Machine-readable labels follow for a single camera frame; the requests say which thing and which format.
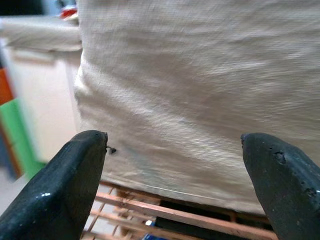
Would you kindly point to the orange red flat board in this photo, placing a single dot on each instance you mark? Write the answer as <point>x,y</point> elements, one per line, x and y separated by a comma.
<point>4,87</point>

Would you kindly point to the wooden slatted pallet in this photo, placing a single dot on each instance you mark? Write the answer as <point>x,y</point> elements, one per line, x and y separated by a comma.
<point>175,217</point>

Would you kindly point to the green flat board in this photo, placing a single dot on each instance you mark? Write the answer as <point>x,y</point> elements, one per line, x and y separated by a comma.
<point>17,135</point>

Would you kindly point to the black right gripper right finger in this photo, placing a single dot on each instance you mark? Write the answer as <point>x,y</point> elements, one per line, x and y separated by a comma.
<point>287,190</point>

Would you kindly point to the cream kitchen cabinet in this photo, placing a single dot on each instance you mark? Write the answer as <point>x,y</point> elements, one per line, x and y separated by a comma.
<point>42,100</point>

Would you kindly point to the red white object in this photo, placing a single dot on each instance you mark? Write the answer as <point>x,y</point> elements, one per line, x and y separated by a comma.
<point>70,13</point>

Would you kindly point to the cream woven cloth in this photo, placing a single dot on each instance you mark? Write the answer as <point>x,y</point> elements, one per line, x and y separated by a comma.
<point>187,87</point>
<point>37,35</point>

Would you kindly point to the blue flat board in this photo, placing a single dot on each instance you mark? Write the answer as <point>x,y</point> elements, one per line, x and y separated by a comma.
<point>5,160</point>

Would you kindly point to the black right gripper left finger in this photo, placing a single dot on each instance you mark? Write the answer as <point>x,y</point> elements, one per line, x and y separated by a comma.
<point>55,190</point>

